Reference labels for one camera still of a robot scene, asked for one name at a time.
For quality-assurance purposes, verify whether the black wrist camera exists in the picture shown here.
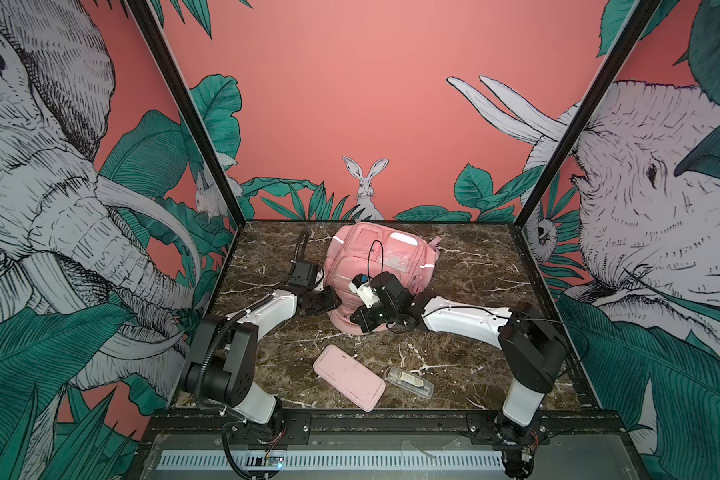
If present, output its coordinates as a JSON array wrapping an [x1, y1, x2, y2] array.
[[349, 271, 413, 309], [286, 259, 321, 290]]

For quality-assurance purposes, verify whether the pink student backpack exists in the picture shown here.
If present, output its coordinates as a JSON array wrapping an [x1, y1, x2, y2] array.
[[323, 222, 441, 335]]

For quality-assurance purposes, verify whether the white ventilation grille strip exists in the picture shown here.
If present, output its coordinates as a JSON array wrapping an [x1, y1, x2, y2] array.
[[156, 450, 504, 472]]

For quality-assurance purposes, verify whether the black front mounting rail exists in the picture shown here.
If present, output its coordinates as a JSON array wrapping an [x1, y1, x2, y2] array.
[[141, 408, 628, 446]]

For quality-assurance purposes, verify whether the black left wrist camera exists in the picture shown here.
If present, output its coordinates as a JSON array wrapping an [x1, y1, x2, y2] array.
[[286, 259, 321, 290]]

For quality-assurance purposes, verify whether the black left corner frame post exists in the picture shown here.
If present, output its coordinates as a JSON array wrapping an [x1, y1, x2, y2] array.
[[126, 0, 246, 231]]

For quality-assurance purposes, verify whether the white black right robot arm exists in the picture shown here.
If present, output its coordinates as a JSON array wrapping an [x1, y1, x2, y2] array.
[[350, 293, 568, 428]]

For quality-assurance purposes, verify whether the black right corner frame post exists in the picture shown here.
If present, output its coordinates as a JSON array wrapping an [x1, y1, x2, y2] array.
[[513, 0, 660, 231]]

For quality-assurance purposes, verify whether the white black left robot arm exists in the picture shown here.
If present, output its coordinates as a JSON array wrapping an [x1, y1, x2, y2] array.
[[178, 287, 342, 425]]

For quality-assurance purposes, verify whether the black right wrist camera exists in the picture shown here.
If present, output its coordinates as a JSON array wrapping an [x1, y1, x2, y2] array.
[[349, 271, 413, 309]]

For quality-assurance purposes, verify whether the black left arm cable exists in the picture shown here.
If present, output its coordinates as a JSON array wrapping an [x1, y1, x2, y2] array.
[[193, 293, 274, 415]]

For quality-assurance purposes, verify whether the black corner frame post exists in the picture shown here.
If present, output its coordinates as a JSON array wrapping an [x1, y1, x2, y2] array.
[[126, 0, 246, 231], [513, 0, 660, 231]]

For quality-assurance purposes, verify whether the pink pencil case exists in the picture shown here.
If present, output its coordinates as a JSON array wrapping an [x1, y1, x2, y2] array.
[[313, 345, 386, 412]]

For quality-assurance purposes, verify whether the clear plastic eraser box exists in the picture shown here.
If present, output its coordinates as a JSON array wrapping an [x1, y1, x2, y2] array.
[[385, 367, 434, 400]]

